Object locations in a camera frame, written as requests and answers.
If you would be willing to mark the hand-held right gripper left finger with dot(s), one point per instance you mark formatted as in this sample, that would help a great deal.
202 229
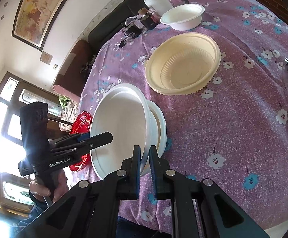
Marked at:
131 178

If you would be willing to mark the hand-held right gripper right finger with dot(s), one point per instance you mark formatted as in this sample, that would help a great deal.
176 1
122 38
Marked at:
158 178

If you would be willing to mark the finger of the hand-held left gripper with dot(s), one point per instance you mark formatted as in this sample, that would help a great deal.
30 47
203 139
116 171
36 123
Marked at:
83 136
101 138

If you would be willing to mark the small red scalloped plate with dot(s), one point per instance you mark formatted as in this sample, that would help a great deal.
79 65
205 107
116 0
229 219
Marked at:
80 126

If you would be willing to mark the white bowl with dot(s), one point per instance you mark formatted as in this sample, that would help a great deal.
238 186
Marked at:
183 17
119 119
158 126

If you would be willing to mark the cream ribbed bowl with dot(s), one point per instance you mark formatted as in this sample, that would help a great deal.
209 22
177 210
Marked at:
183 64

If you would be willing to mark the person's left forearm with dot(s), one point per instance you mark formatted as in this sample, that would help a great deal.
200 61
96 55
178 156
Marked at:
32 215

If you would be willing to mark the person's left hand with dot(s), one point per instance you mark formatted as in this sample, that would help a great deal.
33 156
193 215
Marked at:
39 191

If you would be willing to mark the patterned blanket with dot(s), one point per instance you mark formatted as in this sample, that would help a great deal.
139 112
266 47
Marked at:
69 114

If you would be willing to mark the green cloth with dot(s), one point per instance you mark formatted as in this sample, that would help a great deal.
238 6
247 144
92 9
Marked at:
64 100

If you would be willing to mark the wooden glazed door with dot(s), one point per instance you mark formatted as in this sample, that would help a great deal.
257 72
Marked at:
16 96

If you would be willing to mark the brown armchair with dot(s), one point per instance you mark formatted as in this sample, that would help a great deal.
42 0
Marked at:
72 67

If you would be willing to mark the purple floral tablecloth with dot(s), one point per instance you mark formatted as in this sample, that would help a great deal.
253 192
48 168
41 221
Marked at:
220 129

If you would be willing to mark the small black clip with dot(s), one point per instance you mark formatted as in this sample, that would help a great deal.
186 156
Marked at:
121 45

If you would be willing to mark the black sofa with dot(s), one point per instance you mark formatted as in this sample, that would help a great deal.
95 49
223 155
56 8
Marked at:
114 22

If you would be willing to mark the dark jar with wooden lid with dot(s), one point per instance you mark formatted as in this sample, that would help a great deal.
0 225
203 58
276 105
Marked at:
146 18

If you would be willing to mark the white plastic jar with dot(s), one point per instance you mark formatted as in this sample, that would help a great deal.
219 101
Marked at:
157 3

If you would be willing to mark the wall light switch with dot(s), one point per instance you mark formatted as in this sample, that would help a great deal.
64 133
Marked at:
55 66

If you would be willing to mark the small wall plaque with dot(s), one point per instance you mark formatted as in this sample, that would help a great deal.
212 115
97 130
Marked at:
46 57

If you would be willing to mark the framed wall painting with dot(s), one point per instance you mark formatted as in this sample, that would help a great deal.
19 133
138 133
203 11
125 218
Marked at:
39 12

